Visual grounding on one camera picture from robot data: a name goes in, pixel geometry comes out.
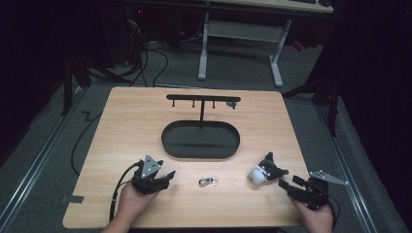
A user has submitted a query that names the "right hand-held gripper cable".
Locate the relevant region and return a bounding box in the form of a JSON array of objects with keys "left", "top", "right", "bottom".
[{"left": 327, "top": 193, "right": 342, "bottom": 227}]

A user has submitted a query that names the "hand-held gripper cable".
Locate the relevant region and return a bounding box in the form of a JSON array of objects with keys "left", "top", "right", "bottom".
[
  {"left": 327, "top": 193, "right": 342, "bottom": 227},
  {"left": 109, "top": 162, "right": 144, "bottom": 222}
]

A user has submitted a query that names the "grey tape strip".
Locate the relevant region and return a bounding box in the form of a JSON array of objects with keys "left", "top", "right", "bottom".
[{"left": 61, "top": 194, "right": 86, "bottom": 205}]

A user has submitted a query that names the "dark computer tower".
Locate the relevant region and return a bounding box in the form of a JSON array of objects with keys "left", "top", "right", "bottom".
[{"left": 123, "top": 5, "right": 148, "bottom": 66}]

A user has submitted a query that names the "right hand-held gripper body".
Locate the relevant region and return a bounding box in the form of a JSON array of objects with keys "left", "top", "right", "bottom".
[{"left": 287, "top": 169, "right": 350, "bottom": 212}]

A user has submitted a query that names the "black metal stand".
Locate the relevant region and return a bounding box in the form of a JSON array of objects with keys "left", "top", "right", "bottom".
[
  {"left": 281, "top": 48, "right": 345, "bottom": 138},
  {"left": 60, "top": 52, "right": 92, "bottom": 117}
]

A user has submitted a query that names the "black floor cable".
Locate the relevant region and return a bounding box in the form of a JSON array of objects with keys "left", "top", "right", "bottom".
[{"left": 70, "top": 111, "right": 103, "bottom": 178}]

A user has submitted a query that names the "black hook rack with tray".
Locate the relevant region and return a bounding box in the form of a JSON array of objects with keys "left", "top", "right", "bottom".
[{"left": 160, "top": 93, "right": 242, "bottom": 160}]

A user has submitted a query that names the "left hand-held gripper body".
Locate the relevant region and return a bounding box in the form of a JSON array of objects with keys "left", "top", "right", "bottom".
[{"left": 130, "top": 154, "right": 172, "bottom": 196}]

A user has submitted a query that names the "black and white plush toy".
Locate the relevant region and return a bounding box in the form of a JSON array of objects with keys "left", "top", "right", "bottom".
[{"left": 247, "top": 151, "right": 290, "bottom": 186}]

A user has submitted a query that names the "silver carabiner keychain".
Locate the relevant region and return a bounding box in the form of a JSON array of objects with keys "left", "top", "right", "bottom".
[{"left": 198, "top": 175, "right": 220, "bottom": 188}]

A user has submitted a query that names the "person's right hand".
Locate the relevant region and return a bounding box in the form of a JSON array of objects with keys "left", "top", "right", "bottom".
[{"left": 290, "top": 197, "right": 335, "bottom": 233}]

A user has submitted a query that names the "white-framed desk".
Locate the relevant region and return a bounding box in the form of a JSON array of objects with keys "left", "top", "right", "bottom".
[{"left": 197, "top": 0, "right": 334, "bottom": 88}]

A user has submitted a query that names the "bundle of black cables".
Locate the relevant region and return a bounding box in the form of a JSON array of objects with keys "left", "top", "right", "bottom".
[{"left": 125, "top": 18, "right": 170, "bottom": 88}]

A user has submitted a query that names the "person's left hand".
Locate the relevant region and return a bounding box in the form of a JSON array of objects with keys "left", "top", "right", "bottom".
[{"left": 116, "top": 181, "right": 160, "bottom": 224}]

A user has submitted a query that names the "left hand-held gripper cable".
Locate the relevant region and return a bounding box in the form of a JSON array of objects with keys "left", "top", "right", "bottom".
[{"left": 109, "top": 162, "right": 144, "bottom": 222}]

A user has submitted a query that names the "aluminium floor rail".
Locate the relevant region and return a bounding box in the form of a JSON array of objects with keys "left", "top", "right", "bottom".
[
  {"left": 0, "top": 86, "right": 85, "bottom": 227},
  {"left": 315, "top": 105, "right": 379, "bottom": 233}
]

